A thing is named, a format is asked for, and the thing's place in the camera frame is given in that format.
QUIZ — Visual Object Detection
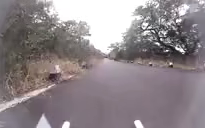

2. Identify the dry grass verge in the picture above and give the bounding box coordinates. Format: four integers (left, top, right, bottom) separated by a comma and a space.
0, 57, 104, 104

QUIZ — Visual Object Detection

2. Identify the row of trees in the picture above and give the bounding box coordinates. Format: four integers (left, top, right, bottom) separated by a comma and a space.
108, 0, 205, 66
0, 0, 108, 98

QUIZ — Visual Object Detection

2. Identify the pale concrete kerb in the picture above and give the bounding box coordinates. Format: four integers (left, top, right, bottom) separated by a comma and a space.
0, 73, 78, 118

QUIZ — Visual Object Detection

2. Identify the robot's own part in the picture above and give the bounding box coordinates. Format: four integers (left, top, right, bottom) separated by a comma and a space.
61, 120, 71, 128

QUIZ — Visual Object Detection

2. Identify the row of roadside marker stones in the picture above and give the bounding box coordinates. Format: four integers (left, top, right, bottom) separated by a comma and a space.
128, 59, 205, 72

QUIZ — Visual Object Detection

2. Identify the grey asphalt road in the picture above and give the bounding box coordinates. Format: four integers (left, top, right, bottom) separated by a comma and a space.
0, 58, 205, 128

